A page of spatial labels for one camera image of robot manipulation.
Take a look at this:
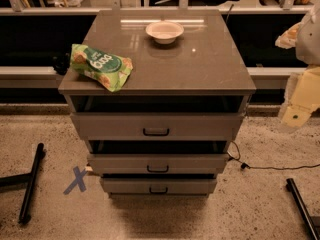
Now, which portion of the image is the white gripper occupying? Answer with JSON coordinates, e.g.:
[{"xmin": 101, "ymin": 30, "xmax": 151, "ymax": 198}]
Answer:
[{"xmin": 275, "ymin": 23, "xmax": 320, "ymax": 128}]

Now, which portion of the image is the grey drawer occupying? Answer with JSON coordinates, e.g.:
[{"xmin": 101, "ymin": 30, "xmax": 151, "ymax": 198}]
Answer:
[
  {"xmin": 71, "ymin": 113, "xmax": 243, "ymax": 141},
  {"xmin": 101, "ymin": 178, "xmax": 217, "ymax": 195},
  {"xmin": 88, "ymin": 154, "xmax": 228, "ymax": 174}
]

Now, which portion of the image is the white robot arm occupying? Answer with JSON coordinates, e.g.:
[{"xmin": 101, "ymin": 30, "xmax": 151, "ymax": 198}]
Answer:
[{"xmin": 275, "ymin": 5, "xmax": 320, "ymax": 129}]

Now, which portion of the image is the grey drawer cabinet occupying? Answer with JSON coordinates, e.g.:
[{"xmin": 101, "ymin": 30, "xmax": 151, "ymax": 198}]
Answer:
[{"xmin": 58, "ymin": 9, "xmax": 257, "ymax": 199}]

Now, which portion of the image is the grey bottom drawer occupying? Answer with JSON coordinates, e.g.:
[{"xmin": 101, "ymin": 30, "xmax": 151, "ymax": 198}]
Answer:
[{"xmin": 101, "ymin": 178, "xmax": 217, "ymax": 195}]

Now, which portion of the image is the grey top drawer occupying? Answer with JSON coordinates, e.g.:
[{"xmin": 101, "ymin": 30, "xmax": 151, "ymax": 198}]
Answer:
[{"xmin": 71, "ymin": 113, "xmax": 243, "ymax": 141}]

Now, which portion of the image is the white bowl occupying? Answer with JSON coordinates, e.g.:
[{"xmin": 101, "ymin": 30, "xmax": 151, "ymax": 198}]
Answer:
[{"xmin": 146, "ymin": 21, "xmax": 184, "ymax": 44}]

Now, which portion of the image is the black right stand leg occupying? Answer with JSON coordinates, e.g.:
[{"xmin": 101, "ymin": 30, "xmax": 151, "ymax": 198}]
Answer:
[{"xmin": 286, "ymin": 178, "xmax": 320, "ymax": 240}]

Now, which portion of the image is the black stand leg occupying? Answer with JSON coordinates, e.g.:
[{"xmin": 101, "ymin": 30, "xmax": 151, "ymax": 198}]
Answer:
[
  {"xmin": 0, "ymin": 143, "xmax": 46, "ymax": 225},
  {"xmin": 286, "ymin": 178, "xmax": 320, "ymax": 240}
]

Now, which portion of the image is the green snack bag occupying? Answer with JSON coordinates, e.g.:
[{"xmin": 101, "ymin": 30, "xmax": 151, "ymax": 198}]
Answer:
[{"xmin": 70, "ymin": 44, "xmax": 133, "ymax": 92}]

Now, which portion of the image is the black object behind cabinet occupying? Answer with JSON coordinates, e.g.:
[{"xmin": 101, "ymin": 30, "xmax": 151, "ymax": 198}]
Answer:
[{"xmin": 52, "ymin": 53, "xmax": 70, "ymax": 75}]

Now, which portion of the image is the blue tape cross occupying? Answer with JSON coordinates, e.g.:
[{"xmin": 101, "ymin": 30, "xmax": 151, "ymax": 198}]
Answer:
[{"xmin": 63, "ymin": 167, "xmax": 87, "ymax": 195}]

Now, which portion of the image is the black left stand leg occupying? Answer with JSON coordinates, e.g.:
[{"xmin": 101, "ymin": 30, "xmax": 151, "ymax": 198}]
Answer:
[{"xmin": 0, "ymin": 143, "xmax": 46, "ymax": 225}]

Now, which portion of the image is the black floor cable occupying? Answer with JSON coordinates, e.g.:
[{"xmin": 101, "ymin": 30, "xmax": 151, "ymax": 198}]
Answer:
[{"xmin": 227, "ymin": 141, "xmax": 320, "ymax": 171}]

